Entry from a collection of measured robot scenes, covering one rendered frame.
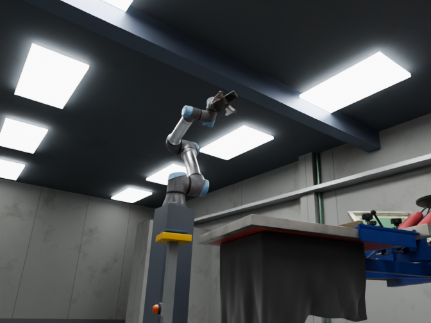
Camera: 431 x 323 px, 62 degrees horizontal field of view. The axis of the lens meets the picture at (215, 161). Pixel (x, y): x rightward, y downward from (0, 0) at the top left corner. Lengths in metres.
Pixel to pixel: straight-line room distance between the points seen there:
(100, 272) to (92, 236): 0.96
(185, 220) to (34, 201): 8.04
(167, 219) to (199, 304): 6.26
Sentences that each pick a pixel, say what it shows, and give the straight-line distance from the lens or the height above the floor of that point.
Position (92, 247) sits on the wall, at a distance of 10.13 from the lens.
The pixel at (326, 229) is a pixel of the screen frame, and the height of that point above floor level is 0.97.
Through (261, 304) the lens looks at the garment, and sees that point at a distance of 1.39.
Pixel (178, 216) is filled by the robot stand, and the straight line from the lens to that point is 2.10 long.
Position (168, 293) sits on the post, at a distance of 1.57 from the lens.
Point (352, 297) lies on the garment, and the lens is 1.61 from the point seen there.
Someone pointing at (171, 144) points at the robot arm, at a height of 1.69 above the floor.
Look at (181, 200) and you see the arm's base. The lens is 2.14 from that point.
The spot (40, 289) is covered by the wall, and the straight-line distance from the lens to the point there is 9.82.
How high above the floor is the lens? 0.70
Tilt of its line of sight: 21 degrees up
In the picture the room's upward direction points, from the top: 3 degrees clockwise
